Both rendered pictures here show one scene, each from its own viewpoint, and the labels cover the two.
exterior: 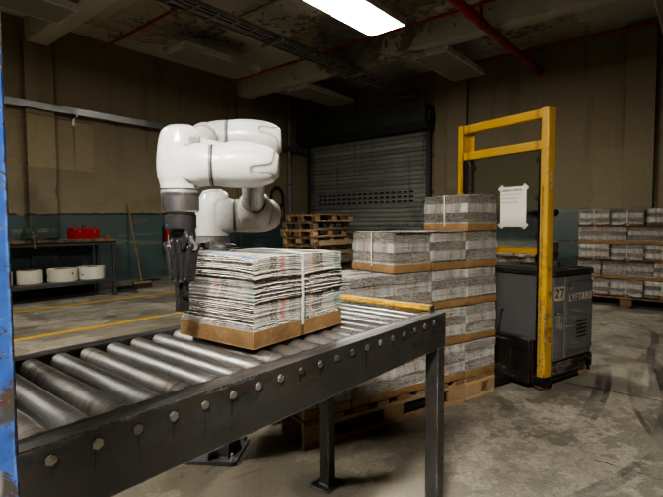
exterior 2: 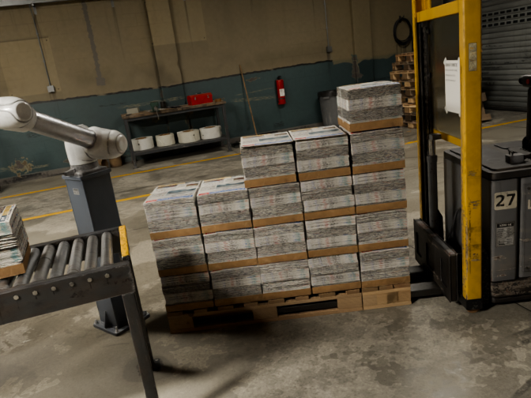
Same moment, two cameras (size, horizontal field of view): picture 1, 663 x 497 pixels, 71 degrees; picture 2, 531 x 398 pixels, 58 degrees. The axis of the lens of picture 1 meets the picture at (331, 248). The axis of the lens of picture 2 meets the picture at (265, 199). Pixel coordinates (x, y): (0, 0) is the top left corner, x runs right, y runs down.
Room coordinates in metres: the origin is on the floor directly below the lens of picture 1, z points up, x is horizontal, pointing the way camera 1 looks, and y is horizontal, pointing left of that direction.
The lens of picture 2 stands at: (0.50, -1.84, 1.49)
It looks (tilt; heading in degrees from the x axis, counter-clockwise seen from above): 16 degrees down; 34
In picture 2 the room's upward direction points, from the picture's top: 8 degrees counter-clockwise
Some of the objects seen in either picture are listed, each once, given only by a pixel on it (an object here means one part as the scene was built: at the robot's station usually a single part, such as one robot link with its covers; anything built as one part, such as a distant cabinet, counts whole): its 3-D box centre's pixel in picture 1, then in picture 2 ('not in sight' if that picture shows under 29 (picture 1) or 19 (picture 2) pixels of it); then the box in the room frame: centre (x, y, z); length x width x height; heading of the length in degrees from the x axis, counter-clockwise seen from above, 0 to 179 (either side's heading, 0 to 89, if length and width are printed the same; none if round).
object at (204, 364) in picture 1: (183, 361); not in sight; (1.12, 0.37, 0.77); 0.47 x 0.05 x 0.05; 50
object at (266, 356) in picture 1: (226, 350); not in sight; (1.22, 0.28, 0.77); 0.47 x 0.05 x 0.05; 50
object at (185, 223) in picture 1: (181, 233); not in sight; (1.13, 0.37, 1.09); 0.08 x 0.07 x 0.09; 50
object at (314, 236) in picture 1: (318, 246); (435, 87); (9.47, 0.28, 0.65); 1.33 x 0.94 x 1.30; 144
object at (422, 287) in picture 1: (373, 342); (257, 245); (2.69, -0.24, 0.42); 1.17 x 0.39 x 0.83; 123
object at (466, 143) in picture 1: (465, 241); (425, 124); (3.60, -1.04, 0.97); 0.09 x 0.09 x 1.75; 33
